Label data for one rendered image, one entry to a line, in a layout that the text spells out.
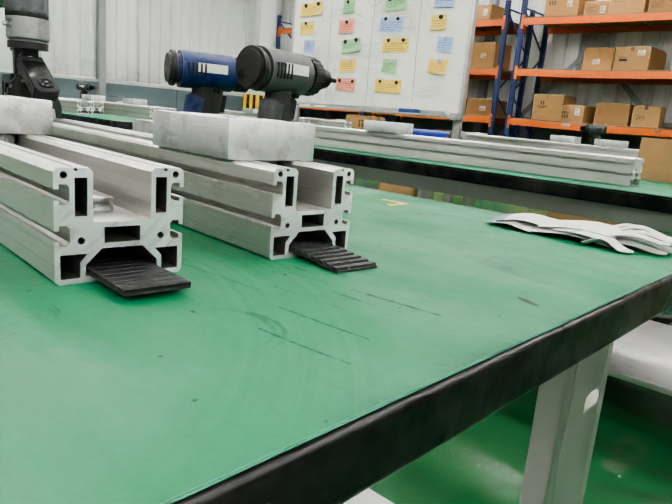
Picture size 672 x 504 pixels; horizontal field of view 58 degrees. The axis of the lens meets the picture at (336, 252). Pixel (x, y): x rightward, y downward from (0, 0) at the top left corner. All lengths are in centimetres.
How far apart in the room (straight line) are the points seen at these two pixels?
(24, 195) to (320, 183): 27
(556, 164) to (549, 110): 883
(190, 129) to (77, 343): 35
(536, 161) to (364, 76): 225
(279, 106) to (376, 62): 326
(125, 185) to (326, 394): 29
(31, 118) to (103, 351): 47
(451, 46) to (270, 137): 321
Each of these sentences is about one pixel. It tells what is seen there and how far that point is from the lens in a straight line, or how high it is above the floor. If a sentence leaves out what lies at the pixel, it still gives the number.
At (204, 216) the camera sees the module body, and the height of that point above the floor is 80.
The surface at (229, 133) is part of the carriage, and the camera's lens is 61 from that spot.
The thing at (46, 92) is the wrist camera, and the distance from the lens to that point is 126.
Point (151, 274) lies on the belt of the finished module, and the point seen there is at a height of 79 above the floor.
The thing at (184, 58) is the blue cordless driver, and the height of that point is 98.
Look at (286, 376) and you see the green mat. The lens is 33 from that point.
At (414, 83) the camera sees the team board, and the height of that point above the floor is 114.
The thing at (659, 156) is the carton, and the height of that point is 87.
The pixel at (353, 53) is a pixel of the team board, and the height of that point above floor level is 132.
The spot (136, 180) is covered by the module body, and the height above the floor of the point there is 85.
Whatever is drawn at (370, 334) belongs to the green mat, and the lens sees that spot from 40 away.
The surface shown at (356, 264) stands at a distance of 56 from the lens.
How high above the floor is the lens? 92
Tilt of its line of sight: 13 degrees down
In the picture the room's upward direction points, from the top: 5 degrees clockwise
